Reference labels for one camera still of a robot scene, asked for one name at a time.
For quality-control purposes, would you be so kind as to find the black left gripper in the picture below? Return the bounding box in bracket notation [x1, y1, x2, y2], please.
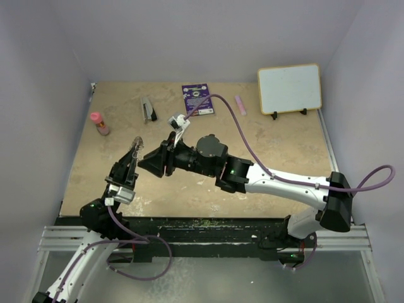
[104, 144, 138, 193]

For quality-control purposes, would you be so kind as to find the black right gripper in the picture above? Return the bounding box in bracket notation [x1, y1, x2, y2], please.
[138, 131, 217, 177]

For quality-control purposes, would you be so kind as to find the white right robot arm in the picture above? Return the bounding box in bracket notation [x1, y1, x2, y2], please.
[138, 133, 353, 247]

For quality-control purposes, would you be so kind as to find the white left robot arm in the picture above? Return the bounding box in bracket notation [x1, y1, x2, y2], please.
[32, 146, 139, 302]

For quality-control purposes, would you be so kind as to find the grey black stapler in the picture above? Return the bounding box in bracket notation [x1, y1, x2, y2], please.
[141, 97, 157, 123]

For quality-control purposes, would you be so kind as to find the pink capped small bottle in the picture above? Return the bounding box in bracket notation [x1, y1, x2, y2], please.
[90, 112, 110, 136]

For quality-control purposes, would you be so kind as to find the purple printed card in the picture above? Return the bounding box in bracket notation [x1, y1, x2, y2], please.
[181, 83, 215, 116]

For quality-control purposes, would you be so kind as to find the pink eraser stick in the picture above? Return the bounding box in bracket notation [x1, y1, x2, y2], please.
[235, 95, 247, 116]

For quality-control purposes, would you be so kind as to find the small whiteboard on stand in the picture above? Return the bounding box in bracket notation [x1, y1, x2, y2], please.
[258, 63, 323, 120]

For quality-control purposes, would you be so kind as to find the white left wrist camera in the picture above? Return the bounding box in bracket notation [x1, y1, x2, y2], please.
[104, 184, 135, 206]

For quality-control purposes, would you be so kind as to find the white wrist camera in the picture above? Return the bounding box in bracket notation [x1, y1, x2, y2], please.
[167, 113, 190, 139]
[104, 184, 135, 206]

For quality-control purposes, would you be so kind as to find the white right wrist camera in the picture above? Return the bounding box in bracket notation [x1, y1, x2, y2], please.
[167, 113, 190, 139]

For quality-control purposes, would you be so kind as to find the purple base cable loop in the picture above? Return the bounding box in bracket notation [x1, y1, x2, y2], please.
[105, 233, 173, 280]

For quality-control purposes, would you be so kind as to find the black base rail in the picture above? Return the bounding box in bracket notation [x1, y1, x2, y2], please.
[56, 215, 319, 264]

